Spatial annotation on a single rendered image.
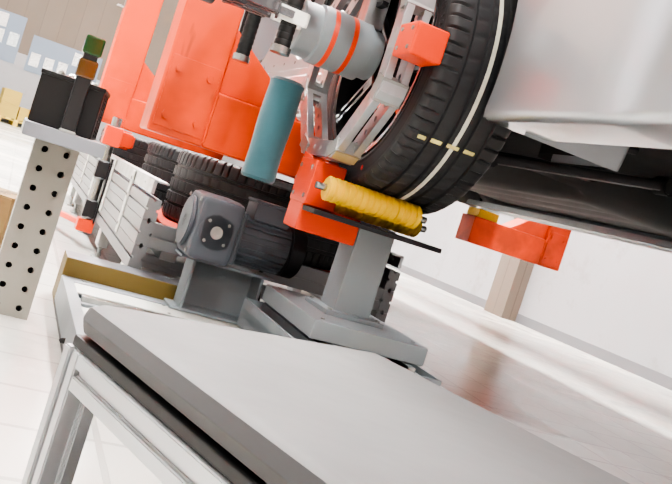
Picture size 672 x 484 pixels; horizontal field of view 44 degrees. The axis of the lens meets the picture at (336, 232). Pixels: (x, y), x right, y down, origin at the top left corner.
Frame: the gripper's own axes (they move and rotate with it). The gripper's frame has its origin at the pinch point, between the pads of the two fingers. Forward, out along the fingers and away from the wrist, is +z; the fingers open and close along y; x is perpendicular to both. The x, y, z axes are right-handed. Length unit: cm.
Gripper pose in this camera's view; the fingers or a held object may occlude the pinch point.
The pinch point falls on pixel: (290, 17)
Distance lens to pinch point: 183.6
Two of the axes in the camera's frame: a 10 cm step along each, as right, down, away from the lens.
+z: 8.8, 2.8, 3.8
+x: 3.1, -9.5, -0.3
